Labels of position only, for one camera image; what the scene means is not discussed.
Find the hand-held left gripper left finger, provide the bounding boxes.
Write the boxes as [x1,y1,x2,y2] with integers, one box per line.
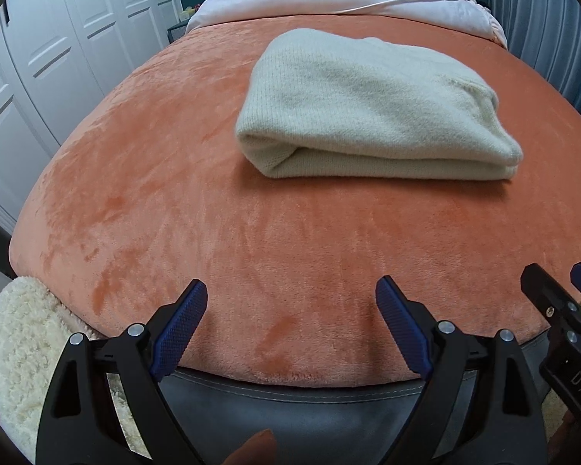
[35,278,209,465]

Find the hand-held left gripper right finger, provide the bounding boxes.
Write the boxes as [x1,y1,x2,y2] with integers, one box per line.
[375,274,549,465]

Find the cream knit cardigan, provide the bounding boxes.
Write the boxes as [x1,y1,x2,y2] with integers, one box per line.
[235,28,524,182]

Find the person's left hand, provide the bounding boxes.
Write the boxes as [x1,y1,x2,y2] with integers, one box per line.
[221,427,278,465]

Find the orange plush blanket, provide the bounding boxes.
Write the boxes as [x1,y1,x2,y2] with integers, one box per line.
[7,14,581,389]

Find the cream fleece cushion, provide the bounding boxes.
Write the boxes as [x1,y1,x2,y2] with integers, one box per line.
[0,276,151,465]

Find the grey blue curtain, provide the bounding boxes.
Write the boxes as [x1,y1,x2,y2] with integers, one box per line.
[489,0,581,136]

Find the white panelled wardrobe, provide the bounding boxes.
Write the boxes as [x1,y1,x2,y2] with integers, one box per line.
[0,0,185,233]

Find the grey bedside table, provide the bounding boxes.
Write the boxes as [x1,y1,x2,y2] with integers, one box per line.
[166,4,204,43]

